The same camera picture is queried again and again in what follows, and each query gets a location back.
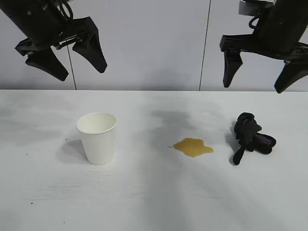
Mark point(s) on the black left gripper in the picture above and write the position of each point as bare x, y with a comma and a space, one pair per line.
36, 24

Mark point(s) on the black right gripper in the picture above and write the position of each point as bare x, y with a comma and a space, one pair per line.
281, 36

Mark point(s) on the black cloth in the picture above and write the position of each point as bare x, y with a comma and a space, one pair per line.
247, 134

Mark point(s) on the white paper cup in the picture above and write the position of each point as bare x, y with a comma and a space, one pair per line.
98, 144

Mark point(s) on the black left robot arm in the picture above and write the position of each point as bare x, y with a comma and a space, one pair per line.
7, 3

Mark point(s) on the brown liquid spill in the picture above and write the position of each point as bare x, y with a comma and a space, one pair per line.
192, 148

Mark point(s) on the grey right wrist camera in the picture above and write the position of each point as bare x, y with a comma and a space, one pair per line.
250, 7

